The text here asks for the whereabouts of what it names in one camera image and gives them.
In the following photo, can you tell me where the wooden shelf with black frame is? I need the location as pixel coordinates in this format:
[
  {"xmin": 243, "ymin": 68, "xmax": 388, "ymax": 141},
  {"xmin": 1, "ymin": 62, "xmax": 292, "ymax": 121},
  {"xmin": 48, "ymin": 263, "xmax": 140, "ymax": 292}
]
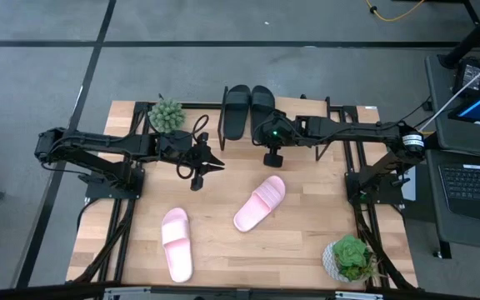
[{"xmin": 217, "ymin": 85, "xmax": 334, "ymax": 164}]

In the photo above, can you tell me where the black slide sandal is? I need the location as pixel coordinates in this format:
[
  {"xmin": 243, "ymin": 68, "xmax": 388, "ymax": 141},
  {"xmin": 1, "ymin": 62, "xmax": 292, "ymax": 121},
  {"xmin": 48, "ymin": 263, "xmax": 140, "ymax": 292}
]
[
  {"xmin": 222, "ymin": 84, "xmax": 253, "ymax": 142},
  {"xmin": 250, "ymin": 85, "xmax": 277, "ymax": 139}
]

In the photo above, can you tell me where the yellow cable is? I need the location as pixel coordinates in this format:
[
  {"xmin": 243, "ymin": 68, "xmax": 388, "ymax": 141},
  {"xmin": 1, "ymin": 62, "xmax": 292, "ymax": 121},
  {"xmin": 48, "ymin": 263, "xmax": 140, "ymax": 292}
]
[{"xmin": 363, "ymin": 0, "xmax": 427, "ymax": 23}]

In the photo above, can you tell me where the pale green spiky potted plant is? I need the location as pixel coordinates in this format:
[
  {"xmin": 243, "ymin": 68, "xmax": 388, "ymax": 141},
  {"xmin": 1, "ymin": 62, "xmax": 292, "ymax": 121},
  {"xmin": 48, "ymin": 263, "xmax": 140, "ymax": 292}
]
[{"xmin": 147, "ymin": 97, "xmax": 188, "ymax": 134}]

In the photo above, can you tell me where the black power adapter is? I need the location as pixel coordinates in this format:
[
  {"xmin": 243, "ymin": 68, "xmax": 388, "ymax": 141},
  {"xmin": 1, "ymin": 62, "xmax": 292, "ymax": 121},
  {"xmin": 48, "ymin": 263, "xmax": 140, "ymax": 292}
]
[{"xmin": 453, "ymin": 57, "xmax": 480, "ymax": 99}]

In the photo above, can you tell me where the grey side desk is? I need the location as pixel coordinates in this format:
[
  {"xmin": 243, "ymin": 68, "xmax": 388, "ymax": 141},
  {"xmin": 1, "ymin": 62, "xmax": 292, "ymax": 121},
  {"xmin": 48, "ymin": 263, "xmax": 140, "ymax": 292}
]
[{"xmin": 424, "ymin": 52, "xmax": 480, "ymax": 259}]

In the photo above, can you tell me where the green succulent in white pot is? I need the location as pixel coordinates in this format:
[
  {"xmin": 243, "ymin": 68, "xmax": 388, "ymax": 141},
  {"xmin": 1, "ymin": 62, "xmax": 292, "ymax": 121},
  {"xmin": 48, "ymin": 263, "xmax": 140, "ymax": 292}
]
[{"xmin": 322, "ymin": 234, "xmax": 382, "ymax": 284}]

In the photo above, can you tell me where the pink slide sandal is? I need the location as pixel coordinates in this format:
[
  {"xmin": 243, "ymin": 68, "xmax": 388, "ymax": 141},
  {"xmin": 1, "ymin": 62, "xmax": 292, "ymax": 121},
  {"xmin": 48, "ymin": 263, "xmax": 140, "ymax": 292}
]
[
  {"xmin": 160, "ymin": 207, "xmax": 194, "ymax": 284},
  {"xmin": 233, "ymin": 174, "xmax": 288, "ymax": 233}
]

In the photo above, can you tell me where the black laptop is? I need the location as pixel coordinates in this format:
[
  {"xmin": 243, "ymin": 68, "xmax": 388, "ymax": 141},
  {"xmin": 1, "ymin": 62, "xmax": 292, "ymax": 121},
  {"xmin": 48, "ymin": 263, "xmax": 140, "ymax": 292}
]
[{"xmin": 437, "ymin": 161, "xmax": 480, "ymax": 225}]

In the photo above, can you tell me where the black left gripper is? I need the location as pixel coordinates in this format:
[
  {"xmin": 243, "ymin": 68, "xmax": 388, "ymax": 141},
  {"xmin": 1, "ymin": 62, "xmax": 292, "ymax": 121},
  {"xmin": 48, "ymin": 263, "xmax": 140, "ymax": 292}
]
[{"xmin": 158, "ymin": 132, "xmax": 226, "ymax": 176}]

